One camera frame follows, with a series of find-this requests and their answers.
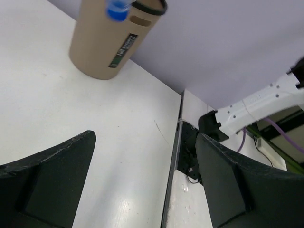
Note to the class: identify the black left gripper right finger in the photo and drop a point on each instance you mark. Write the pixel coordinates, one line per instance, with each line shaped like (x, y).
(244, 193)

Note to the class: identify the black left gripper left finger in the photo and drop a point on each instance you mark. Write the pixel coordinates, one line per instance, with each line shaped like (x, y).
(43, 190)

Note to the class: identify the tan cylindrical bin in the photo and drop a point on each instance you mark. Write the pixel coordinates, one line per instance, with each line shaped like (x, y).
(100, 46)

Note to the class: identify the blue cap barcode bottle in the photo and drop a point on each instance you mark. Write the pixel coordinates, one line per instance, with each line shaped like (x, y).
(118, 10)

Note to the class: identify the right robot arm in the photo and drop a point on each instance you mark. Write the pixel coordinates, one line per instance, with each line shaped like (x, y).
(286, 92)

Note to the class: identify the aluminium mounting rail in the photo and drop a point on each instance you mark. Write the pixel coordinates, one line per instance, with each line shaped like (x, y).
(183, 167)

